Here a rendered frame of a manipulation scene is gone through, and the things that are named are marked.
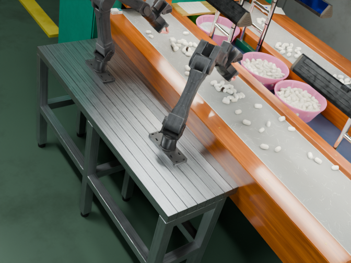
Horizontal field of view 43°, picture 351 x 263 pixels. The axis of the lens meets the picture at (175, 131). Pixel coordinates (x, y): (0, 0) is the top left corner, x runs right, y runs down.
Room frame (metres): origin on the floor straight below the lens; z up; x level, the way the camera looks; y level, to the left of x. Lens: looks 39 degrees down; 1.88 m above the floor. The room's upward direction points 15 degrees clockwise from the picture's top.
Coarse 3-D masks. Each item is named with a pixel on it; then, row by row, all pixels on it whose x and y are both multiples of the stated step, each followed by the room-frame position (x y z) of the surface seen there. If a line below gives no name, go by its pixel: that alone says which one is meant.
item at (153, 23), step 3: (156, 15) 2.04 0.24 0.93; (153, 21) 2.02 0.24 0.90; (165, 21) 2.05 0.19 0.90; (150, 24) 2.08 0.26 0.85; (153, 24) 2.03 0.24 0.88; (156, 24) 2.03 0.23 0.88; (162, 24) 2.05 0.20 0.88; (165, 24) 2.04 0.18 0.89; (153, 27) 2.06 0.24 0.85; (156, 27) 2.04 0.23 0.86; (159, 27) 2.04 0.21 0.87; (162, 27) 2.03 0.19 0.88; (156, 30) 2.03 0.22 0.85; (159, 30) 2.02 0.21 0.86
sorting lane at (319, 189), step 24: (144, 24) 2.29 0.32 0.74; (168, 48) 2.09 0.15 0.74; (192, 48) 2.16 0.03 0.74; (216, 72) 1.97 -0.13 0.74; (216, 96) 1.76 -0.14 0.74; (240, 120) 1.61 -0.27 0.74; (264, 120) 1.66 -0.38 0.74; (288, 144) 1.53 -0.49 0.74; (288, 168) 1.37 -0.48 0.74; (312, 168) 1.41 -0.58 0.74; (312, 192) 1.27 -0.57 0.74; (336, 192) 1.31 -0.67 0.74; (336, 216) 1.18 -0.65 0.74; (336, 240) 1.06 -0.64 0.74
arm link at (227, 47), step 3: (222, 42) 1.90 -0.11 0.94; (225, 42) 1.87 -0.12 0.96; (228, 42) 1.87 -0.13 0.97; (222, 45) 1.86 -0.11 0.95; (225, 45) 1.86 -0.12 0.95; (228, 45) 1.86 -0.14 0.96; (231, 45) 1.88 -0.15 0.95; (225, 48) 1.85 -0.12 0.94; (228, 48) 1.86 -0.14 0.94; (231, 48) 1.88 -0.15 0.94; (225, 51) 1.84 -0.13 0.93; (228, 51) 1.86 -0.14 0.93; (228, 54) 1.86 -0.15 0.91; (225, 57) 1.77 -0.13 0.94; (225, 60) 1.77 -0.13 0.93; (225, 63) 1.79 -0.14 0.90
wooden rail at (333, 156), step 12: (192, 24) 2.39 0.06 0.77; (204, 36) 2.28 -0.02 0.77; (240, 72) 1.99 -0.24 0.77; (252, 84) 1.91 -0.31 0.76; (264, 96) 1.83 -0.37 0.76; (276, 108) 1.76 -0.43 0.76; (288, 108) 1.77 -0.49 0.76; (288, 120) 1.69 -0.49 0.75; (300, 120) 1.70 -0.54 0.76; (300, 132) 1.63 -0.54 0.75; (312, 132) 1.63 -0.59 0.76; (312, 144) 1.57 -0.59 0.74; (324, 144) 1.56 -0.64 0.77; (324, 156) 1.51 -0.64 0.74; (336, 156) 1.50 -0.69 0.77; (348, 168) 1.44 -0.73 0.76
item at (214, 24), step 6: (240, 0) 2.18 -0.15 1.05; (216, 12) 2.29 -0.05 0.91; (216, 18) 2.29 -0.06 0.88; (216, 24) 2.29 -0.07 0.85; (234, 24) 2.18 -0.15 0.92; (210, 30) 2.30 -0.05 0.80; (222, 30) 2.24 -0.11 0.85; (234, 30) 2.18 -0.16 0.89; (210, 36) 2.29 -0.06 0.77; (228, 36) 2.19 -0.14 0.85
